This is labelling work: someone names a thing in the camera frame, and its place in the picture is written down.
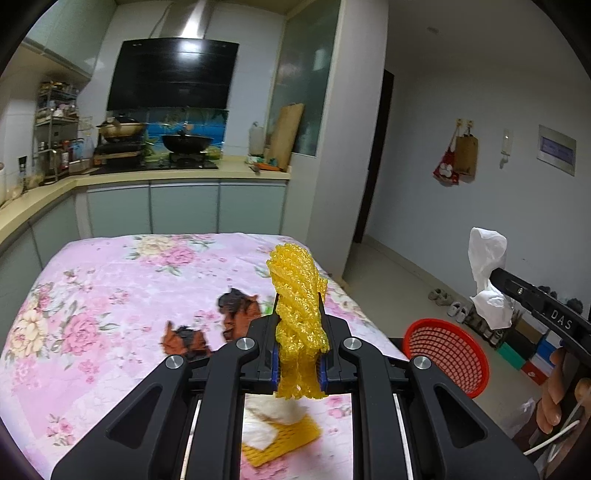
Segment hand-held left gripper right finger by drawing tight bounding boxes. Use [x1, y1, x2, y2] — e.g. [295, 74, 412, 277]
[318, 295, 541, 480]

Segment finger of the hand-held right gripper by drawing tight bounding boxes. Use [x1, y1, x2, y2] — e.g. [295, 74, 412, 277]
[489, 267, 546, 317]

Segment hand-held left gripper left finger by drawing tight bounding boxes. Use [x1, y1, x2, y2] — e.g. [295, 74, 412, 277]
[51, 314, 282, 480]

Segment white tissue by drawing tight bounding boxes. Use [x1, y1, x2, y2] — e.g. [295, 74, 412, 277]
[468, 227, 515, 330]

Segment yellow foam fruit net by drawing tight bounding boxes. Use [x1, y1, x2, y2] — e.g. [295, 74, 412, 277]
[266, 242, 331, 401]

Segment red plastic basket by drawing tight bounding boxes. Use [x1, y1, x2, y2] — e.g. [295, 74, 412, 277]
[403, 318, 490, 398]

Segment brown fruit peel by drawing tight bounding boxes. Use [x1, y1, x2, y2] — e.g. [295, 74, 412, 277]
[160, 322, 213, 361]
[218, 288, 264, 343]

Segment person's right hand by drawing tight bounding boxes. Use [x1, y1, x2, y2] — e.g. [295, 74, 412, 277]
[537, 346, 591, 435]

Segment white plastic bag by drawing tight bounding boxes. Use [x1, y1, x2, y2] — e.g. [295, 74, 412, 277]
[508, 399, 539, 437]

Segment red hanging bag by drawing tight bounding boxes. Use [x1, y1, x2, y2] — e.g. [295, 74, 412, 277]
[433, 136, 462, 185]

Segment brown paper bag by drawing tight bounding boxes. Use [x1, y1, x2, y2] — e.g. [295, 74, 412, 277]
[455, 131, 478, 177]

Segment pink floral blanket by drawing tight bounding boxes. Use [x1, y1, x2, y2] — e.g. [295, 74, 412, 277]
[0, 232, 411, 480]

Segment grey kitchen base cabinets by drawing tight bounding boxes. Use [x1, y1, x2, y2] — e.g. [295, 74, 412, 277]
[0, 180, 289, 273]

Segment dark door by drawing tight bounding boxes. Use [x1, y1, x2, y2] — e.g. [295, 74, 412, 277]
[353, 69, 395, 245]

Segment translucent plastic bottle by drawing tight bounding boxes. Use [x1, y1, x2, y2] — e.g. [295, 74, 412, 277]
[248, 122, 266, 158]

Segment wooden cutting board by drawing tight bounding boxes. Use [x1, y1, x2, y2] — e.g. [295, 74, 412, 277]
[268, 103, 305, 171]

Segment gas stove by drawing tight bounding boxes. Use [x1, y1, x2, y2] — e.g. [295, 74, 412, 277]
[90, 148, 219, 175]

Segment black wok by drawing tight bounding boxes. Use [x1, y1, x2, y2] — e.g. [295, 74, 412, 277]
[161, 130, 215, 155]

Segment golden pan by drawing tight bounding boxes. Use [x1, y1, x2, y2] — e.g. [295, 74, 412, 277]
[96, 116, 148, 143]

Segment frosted glass panel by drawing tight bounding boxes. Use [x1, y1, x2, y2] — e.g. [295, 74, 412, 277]
[269, 0, 342, 158]

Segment black range hood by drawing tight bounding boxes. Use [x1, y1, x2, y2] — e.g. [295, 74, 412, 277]
[106, 0, 240, 112]

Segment metal spice rack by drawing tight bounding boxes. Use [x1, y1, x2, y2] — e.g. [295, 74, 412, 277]
[33, 82, 80, 184]

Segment grey upper kitchen cabinets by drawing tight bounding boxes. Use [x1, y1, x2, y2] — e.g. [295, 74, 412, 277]
[23, 0, 116, 81]

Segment white cable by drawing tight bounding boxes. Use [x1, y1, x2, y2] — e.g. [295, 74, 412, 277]
[524, 399, 586, 457]

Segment grey wall panel box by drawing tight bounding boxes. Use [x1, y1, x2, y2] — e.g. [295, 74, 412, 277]
[537, 124, 578, 177]

